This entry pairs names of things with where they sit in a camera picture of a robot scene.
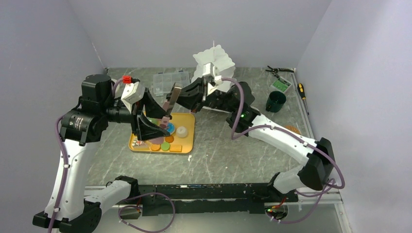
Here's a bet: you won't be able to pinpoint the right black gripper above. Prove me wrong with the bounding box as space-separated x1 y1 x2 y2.
167 76 237 113

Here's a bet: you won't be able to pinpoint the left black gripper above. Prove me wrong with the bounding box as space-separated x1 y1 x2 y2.
101 88 172 140

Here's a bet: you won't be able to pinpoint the pink handled tongs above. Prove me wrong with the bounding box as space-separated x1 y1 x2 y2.
160 83 182 129

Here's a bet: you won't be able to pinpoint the white three-tier dessert stand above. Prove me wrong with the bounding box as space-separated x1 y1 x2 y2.
190 44 235 92

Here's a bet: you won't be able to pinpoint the blue frosted donut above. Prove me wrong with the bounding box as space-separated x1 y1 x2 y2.
166 122 175 135

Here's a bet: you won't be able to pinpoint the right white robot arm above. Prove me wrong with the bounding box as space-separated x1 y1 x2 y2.
166 76 337 201

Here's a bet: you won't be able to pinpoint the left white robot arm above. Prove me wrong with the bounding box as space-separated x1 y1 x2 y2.
32 74 170 233

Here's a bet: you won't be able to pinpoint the white triangle cake slice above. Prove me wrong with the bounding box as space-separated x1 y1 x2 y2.
132 140 149 150

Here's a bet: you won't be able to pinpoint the tan waffle round cookie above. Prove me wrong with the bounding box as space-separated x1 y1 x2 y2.
150 144 161 151

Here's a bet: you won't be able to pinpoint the orange round cookie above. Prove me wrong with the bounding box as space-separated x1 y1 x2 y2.
164 135 174 143

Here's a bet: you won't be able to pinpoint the green round macaron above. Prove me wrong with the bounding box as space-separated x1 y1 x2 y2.
160 142 171 151

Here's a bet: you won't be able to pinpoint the clear plastic compartment box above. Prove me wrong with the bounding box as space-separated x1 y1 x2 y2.
153 70 190 96

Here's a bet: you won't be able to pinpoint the white round cupcake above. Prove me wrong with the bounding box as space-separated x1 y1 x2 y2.
175 126 189 138

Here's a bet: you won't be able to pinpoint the yellow square biscuit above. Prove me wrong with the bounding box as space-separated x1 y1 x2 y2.
169 144 183 152

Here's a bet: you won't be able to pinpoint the dark green mug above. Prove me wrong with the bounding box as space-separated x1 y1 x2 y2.
265 91 287 113

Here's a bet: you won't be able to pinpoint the black pliers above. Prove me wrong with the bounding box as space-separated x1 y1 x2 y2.
265 66 294 75

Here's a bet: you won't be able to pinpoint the green white packet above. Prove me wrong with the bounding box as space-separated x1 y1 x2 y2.
270 76 292 93

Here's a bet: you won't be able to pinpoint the yellow black screwdriver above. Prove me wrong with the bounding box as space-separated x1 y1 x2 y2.
297 83 309 116

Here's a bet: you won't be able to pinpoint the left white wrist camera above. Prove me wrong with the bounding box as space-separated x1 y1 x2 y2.
121 82 145 113

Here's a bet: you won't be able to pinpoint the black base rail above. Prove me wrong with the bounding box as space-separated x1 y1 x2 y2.
119 183 298 216

